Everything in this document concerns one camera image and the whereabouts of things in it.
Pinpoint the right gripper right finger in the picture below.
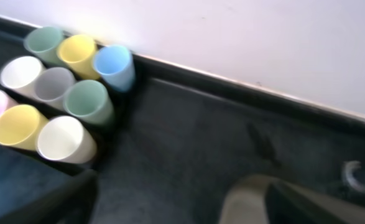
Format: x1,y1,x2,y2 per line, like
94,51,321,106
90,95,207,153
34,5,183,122
264,181,342,224

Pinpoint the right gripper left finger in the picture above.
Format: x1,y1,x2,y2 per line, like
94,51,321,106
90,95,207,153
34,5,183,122
0,169,99,224

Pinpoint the white cup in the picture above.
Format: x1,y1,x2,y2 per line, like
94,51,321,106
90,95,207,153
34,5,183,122
0,55,46,98
35,115,98,165
218,174,365,224

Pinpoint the yellow cup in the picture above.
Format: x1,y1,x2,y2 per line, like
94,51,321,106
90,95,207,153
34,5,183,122
56,34,101,81
0,104,50,152

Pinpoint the green cup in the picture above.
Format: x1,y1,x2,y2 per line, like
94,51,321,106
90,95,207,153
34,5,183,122
62,79,115,127
23,26,67,67

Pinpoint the black tray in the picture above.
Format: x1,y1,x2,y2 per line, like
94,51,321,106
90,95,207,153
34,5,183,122
0,26,142,175

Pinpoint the grey cup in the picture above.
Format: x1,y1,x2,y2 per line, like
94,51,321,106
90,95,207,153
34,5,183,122
32,66,76,110

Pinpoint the blue cup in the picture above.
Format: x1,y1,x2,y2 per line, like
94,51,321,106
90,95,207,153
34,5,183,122
92,44,136,93

